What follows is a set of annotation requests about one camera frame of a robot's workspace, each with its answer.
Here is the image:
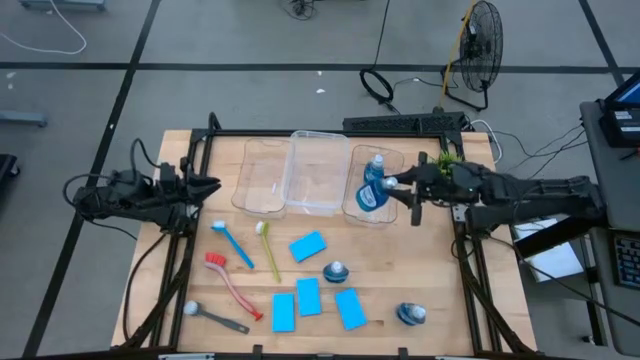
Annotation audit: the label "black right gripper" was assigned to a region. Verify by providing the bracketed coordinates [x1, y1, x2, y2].
[385, 152, 489, 226]

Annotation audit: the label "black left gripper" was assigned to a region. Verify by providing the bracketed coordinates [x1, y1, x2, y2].
[167, 158, 222, 225]

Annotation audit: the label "blue dish brush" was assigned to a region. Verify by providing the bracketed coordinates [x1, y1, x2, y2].
[210, 219, 256, 270]

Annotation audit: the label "red pink dish brush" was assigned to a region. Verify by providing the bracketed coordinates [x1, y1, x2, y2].
[203, 252, 265, 322]

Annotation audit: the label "green dish brush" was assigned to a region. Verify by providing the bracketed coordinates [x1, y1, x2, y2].
[254, 221, 282, 284]

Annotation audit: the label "blue sponge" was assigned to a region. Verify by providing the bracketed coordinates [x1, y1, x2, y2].
[288, 229, 328, 264]
[271, 293, 296, 334]
[334, 287, 369, 332]
[296, 277, 323, 317]

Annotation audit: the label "grey dish brush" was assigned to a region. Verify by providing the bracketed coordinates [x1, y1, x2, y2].
[182, 300, 251, 335]

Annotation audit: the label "clear plastic shallow tray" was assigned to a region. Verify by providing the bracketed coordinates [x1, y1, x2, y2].
[341, 144, 405, 229]
[230, 137, 294, 220]

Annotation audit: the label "small green potted plant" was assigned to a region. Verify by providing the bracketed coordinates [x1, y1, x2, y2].
[433, 151, 465, 177]

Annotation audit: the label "clear plastic deep bin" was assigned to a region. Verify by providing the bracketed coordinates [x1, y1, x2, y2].
[281, 130, 351, 218]

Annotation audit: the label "black desk beam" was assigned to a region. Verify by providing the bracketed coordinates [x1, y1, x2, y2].
[514, 214, 609, 259]

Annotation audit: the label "black floor fan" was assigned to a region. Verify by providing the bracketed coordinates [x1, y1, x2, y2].
[442, 0, 505, 112]

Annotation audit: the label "white paper sheet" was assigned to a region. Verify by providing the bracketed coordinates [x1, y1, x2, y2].
[512, 219, 586, 284]

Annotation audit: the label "grey furniture foot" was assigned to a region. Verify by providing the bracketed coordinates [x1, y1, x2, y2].
[18, 0, 107, 12]
[0, 110, 49, 128]

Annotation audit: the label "grey side desk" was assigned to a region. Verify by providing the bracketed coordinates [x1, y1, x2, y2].
[579, 99, 640, 357]

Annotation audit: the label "black laptop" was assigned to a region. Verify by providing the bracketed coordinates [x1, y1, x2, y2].
[597, 71, 640, 149]

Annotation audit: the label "black keyboard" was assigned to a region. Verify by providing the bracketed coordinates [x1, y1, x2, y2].
[610, 233, 640, 291]

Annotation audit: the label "black aluminium table frame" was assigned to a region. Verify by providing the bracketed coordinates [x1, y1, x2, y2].
[112, 112, 539, 360]

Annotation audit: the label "white table cable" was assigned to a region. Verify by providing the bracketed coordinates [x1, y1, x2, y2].
[468, 118, 504, 165]

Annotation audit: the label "coiled black cable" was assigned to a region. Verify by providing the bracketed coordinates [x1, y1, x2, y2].
[358, 67, 401, 115]

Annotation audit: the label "yellow hanging cable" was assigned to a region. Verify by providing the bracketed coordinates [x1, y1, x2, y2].
[437, 0, 476, 110]

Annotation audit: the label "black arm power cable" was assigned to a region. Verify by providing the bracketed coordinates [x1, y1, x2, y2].
[121, 230, 172, 344]

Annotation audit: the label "black hanging cable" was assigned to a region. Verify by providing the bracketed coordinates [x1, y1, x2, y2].
[371, 0, 392, 71]

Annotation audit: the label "white floor cable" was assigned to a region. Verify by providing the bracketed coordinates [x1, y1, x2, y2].
[0, 0, 88, 56]

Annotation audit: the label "tangled black cables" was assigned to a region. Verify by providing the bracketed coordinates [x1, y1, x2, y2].
[278, 0, 317, 21]

